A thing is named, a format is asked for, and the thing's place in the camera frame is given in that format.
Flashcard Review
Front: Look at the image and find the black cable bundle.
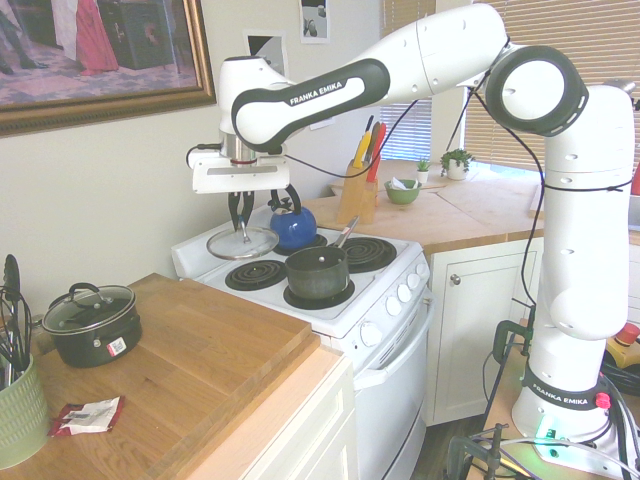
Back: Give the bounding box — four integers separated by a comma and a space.
598, 347, 640, 480

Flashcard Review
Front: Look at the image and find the blue kettle black handle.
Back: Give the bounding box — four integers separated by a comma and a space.
268, 185, 318, 252

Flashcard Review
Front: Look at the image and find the red knife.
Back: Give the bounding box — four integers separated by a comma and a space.
366, 122, 388, 183

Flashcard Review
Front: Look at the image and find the red white wrapper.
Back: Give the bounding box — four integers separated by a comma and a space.
47, 395, 127, 439

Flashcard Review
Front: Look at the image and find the white electric stove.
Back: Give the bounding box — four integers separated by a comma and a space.
170, 204, 436, 480

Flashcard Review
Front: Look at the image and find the wooden knife block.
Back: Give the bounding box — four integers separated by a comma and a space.
336, 154, 382, 226

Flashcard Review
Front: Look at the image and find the black cooking pot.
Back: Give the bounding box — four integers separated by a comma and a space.
41, 282, 144, 369

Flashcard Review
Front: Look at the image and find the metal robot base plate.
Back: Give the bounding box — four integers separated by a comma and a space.
533, 424, 640, 479

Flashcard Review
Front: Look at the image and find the narrow window blind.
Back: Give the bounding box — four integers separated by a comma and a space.
378, 0, 438, 163

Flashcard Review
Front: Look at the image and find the bushy plant white pot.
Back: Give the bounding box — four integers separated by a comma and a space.
439, 148, 477, 182

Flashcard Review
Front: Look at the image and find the red emergency stop button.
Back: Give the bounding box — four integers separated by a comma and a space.
611, 321, 640, 348

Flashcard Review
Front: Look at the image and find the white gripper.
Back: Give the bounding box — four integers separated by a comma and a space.
191, 155, 293, 233

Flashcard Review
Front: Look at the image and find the dark green saucepan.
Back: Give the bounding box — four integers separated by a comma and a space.
284, 214, 361, 301

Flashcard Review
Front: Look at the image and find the small wooden board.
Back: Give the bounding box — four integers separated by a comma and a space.
528, 178, 549, 220

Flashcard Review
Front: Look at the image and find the wide window blind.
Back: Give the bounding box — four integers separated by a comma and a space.
462, 0, 640, 177

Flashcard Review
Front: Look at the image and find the green clamp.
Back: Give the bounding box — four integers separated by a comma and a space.
491, 303, 540, 362

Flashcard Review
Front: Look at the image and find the glass lid black handle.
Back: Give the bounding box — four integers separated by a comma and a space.
41, 282, 138, 335

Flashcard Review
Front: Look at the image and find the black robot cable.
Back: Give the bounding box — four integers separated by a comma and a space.
187, 34, 634, 361

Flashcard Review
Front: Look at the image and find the gold framed painting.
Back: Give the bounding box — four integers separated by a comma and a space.
0, 0, 218, 138

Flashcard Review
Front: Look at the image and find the yellow handled knife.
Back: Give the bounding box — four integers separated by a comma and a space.
352, 130, 374, 170

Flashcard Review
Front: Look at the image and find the green bowl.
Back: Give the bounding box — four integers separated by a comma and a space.
383, 178, 423, 207

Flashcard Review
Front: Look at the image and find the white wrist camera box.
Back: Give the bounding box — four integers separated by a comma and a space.
186, 143, 224, 170

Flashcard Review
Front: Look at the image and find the white drawer cabinet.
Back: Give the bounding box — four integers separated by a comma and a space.
189, 348, 359, 480

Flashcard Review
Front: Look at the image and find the glass saucepan lid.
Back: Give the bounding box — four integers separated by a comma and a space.
206, 218, 280, 262

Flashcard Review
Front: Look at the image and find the grey metal clamp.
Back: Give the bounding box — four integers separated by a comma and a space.
445, 421, 509, 480

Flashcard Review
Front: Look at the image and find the large black coil burner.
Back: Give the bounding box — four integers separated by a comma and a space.
338, 235, 399, 274

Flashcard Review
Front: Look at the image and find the white cabinet with knob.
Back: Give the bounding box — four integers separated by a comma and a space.
424, 236, 547, 427

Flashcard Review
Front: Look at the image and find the white oven door handle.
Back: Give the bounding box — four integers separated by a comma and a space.
351, 298, 434, 392

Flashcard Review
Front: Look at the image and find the green utensil holder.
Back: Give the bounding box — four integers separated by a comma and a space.
0, 349, 50, 464

